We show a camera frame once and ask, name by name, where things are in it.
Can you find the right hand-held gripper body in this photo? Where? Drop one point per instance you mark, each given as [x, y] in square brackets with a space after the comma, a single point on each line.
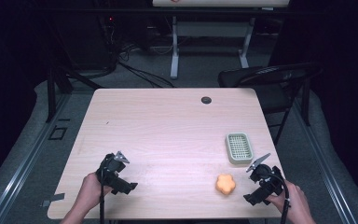
[265, 177]

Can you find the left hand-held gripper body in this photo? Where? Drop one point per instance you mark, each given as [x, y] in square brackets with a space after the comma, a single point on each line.
[112, 169]

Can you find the orange flower-shaped soap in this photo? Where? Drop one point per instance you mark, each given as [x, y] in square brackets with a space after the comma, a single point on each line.
[225, 184]

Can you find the green soap dish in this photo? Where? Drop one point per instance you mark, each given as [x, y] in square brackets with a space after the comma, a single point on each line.
[239, 148]

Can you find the person's left hand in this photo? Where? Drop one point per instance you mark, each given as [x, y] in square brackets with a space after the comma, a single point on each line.
[90, 191]

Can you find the person's right hand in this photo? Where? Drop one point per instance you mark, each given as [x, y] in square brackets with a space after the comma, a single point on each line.
[292, 199]

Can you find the grey tape strip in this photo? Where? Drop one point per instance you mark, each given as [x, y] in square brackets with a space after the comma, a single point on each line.
[54, 198]

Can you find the black folding chair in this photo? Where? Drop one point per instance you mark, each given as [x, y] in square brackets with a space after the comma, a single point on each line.
[270, 93]

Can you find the black metal stand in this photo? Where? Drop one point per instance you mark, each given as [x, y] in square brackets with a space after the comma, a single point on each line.
[52, 93]

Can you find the black table grommet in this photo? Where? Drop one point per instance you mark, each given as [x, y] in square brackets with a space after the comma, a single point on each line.
[206, 100]

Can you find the dark equipment cabinet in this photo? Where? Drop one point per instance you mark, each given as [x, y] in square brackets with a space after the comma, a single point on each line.
[87, 40]

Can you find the white-legged desk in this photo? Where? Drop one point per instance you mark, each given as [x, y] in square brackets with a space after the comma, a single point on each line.
[211, 29]

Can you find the aluminium floor rail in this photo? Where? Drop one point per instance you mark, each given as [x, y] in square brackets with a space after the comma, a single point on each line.
[21, 174]
[321, 168]

